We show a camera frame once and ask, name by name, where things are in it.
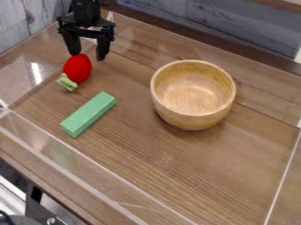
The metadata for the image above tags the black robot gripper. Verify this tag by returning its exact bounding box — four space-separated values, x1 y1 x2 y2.
56 15 114 61

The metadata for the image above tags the red plush tomato toy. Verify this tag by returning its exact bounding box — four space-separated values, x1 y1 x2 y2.
56 54 92 91

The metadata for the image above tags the light wooden bowl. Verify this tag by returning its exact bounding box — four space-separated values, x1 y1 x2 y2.
149 60 236 130

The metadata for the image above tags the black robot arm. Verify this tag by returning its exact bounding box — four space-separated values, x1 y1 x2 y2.
56 0 114 61

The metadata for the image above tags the green rectangular block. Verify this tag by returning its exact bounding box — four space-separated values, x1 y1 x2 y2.
60 91 114 138

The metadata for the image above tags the clear acrylic corner bracket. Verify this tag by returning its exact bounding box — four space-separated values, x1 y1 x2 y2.
81 11 113 45

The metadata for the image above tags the clear acrylic tray wall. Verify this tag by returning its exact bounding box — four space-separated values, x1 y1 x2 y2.
0 100 196 225

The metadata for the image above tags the black table leg bracket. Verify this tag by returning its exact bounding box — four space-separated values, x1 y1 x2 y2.
23 185 66 225

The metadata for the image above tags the black cable under table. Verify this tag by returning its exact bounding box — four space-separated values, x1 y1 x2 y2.
0 209 15 225

